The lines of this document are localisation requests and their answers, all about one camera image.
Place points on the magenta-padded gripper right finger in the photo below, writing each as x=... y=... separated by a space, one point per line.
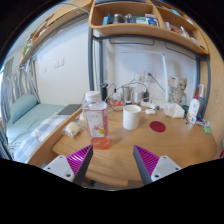
x=165 y=165

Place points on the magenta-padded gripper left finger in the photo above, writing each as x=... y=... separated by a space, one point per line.
x=59 y=166

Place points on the clear drink bottle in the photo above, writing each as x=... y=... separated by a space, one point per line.
x=96 y=121

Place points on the flat round red coaster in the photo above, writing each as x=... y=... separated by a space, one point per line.
x=157 y=126

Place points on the blue checked quilt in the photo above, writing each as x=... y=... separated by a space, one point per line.
x=36 y=133

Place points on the small white case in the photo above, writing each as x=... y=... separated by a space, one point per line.
x=150 y=111

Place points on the white tissue pack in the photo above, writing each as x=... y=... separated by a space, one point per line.
x=174 y=110

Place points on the white cup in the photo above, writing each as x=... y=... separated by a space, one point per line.
x=131 y=118

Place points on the dark grey tablet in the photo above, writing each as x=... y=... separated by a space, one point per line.
x=70 y=109

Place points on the white power strip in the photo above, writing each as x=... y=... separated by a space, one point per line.
x=151 y=104

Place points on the white pump bottle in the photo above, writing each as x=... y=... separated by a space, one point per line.
x=193 y=109

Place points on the teal pillow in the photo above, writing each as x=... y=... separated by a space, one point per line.
x=22 y=106

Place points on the black charger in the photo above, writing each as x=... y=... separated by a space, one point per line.
x=147 y=96

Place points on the small brown figurine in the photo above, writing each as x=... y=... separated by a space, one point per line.
x=182 y=90

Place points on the stainless steel cup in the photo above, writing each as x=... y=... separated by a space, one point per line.
x=127 y=95

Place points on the black thermos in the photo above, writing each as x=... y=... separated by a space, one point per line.
x=104 y=91

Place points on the striped grey curtain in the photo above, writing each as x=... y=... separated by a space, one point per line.
x=20 y=81

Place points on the wooden shelf unit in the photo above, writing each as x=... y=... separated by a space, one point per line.
x=143 y=30

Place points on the long wooden ledge shelf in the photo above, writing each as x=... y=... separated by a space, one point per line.
x=56 y=25

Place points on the grey metal bed frame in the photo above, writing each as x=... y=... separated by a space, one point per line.
x=90 y=66

